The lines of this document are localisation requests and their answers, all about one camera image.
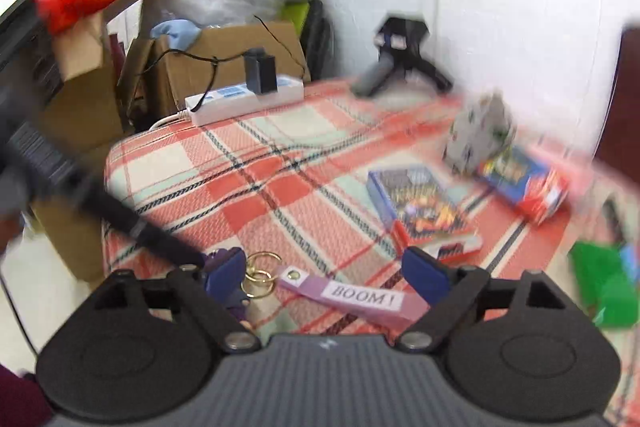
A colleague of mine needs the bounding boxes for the blue red book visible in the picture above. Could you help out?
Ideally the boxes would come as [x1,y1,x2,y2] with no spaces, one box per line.
[367,166,483,261]

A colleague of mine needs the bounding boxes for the black adapter cable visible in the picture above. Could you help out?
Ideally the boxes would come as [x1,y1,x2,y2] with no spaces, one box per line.
[127,13,312,118]

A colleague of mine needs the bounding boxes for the black green chair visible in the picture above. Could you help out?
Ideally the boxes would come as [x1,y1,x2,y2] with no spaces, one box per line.
[281,0,335,81]

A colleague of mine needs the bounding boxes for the white power strip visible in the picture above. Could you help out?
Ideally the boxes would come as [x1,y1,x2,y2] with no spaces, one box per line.
[184,75,304,127]

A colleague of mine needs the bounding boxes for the brown wooden headboard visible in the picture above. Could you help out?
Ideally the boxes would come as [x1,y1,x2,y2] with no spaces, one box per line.
[596,25,640,183]

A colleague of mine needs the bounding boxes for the black power adapter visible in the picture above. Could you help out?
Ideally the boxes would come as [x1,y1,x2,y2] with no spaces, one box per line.
[243,48,278,95]

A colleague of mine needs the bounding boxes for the green pouch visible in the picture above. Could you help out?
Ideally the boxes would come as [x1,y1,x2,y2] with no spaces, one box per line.
[568,241,639,329]

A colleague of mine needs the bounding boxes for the floral fabric pouch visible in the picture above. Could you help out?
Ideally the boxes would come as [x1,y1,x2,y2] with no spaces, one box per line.
[442,92,516,174]

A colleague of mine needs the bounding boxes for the brown cardboard box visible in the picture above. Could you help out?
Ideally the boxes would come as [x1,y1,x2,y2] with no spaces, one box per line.
[116,20,311,131]

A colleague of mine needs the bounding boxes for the pink BOOM keychain strap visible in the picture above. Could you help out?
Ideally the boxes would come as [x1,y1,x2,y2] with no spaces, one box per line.
[275,264,432,332]

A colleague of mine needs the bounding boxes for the gold key rings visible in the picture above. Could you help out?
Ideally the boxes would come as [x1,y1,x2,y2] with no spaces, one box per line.
[240,250,284,301]

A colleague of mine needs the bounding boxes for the handheld device with screen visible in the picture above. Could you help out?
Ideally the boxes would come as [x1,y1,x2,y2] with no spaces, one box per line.
[350,15,454,98]

